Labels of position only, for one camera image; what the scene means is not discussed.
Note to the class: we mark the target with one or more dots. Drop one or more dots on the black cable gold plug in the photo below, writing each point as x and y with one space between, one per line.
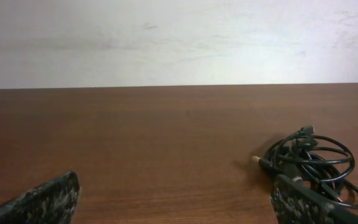
271 170

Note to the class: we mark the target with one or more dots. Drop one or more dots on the black cable small plug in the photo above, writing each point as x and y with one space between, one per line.
299 149

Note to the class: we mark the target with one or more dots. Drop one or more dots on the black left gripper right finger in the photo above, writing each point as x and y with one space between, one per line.
294 203

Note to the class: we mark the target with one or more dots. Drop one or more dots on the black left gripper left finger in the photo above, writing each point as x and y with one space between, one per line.
52 202

